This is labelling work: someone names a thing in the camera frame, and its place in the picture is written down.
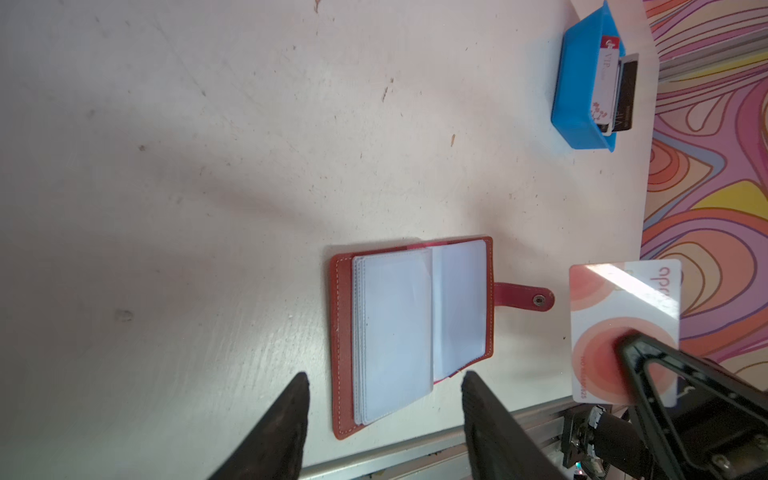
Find pink circles white card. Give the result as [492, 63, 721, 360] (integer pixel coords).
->
[569, 259, 682, 406]

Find white VIP card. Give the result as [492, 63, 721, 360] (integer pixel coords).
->
[590, 35, 620, 135]

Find red leather card holder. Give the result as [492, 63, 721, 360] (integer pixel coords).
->
[328, 236, 555, 440]

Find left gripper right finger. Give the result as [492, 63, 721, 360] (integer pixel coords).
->
[461, 371, 564, 480]

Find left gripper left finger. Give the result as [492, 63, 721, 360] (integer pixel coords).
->
[210, 372, 310, 480]

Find blue plastic tray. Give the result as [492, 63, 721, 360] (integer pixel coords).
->
[551, 2, 625, 151]

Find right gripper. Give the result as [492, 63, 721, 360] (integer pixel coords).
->
[560, 332, 767, 479]

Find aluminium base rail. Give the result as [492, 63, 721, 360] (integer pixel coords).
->
[300, 398, 580, 479]

